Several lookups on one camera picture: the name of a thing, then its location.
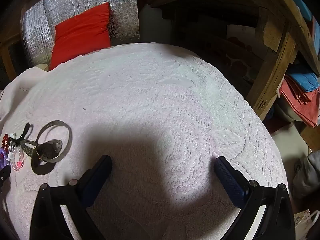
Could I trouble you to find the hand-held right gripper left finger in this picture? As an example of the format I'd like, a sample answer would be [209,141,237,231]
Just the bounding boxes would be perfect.
[29,155,112,240]

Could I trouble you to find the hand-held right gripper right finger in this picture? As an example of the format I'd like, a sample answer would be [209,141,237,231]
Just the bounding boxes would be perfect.
[214,156,296,240]

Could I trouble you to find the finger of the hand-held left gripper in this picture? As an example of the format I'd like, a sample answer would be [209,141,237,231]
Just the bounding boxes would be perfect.
[0,165,12,193]

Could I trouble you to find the metal bangle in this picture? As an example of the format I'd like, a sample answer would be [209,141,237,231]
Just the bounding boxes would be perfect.
[31,120,73,164]

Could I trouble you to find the black hair clip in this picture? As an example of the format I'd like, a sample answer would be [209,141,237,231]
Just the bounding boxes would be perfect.
[15,122,33,145]

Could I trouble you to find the metal wristwatch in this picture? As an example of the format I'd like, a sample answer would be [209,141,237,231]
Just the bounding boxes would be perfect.
[19,139,63,161]

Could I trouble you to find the grey cloth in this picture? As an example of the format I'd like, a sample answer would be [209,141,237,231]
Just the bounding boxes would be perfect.
[292,151,320,201]

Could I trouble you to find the printed white paper bag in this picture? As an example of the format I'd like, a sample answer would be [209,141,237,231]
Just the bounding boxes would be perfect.
[294,210,320,240]

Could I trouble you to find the red cloth stack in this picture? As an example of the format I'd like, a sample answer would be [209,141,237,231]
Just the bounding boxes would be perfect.
[279,76,320,128]

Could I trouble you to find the white textured towel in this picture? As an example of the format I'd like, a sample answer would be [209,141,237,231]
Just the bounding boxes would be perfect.
[0,42,290,240]

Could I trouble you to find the blue cloth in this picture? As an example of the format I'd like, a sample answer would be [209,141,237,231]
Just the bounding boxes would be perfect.
[286,72,320,93]

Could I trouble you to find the red patterned white sheet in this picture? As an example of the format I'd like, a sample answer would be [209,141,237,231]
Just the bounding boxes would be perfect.
[226,24,263,81]

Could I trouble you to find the red cushion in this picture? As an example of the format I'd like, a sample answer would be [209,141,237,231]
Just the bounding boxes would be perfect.
[49,2,112,70]

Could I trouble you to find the silver foil mat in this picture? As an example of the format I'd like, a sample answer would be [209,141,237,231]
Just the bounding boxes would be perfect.
[21,0,140,67]

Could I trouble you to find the clear pink bead bracelet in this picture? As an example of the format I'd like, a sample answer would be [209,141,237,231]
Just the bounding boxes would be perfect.
[7,145,26,172]

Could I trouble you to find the purple bead bracelet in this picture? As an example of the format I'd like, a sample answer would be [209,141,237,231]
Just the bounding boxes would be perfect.
[0,147,9,169]

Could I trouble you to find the wooden chair frame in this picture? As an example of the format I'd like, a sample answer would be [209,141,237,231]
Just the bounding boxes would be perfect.
[0,32,23,81]

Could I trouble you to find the wooden shelf frame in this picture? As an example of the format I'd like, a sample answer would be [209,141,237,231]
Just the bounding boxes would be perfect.
[135,0,320,120]

